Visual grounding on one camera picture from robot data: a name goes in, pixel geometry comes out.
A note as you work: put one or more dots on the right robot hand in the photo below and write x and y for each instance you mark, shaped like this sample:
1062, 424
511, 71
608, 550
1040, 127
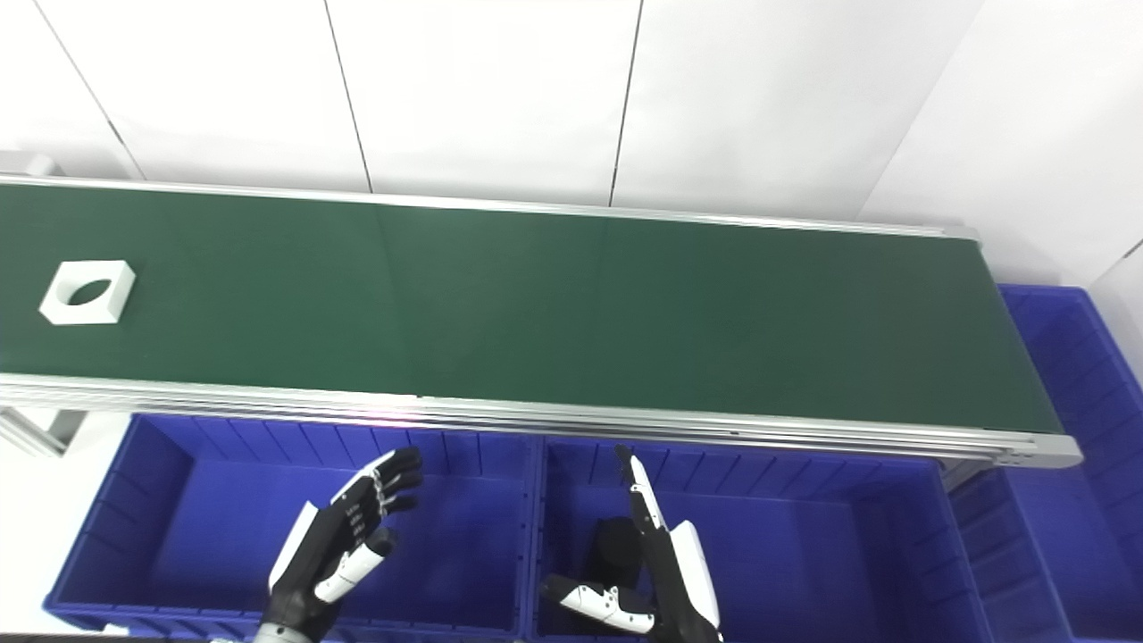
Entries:
679, 572

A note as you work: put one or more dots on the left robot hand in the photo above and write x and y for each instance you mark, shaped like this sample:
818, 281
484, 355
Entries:
335, 536

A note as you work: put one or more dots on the white block with round hole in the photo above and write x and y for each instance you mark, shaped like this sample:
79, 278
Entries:
109, 304

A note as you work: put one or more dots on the blue plastic bin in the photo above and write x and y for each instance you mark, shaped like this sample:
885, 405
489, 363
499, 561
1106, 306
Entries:
1080, 500
214, 527
786, 545

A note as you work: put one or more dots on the green conveyor belt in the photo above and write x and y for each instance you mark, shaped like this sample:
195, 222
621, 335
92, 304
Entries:
554, 313
625, 427

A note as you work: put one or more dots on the aluminium conveyor support leg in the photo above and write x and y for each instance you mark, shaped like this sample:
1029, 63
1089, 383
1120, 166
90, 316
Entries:
40, 430

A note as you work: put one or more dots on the grey conveyor end box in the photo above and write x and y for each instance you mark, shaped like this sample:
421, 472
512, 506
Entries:
36, 164

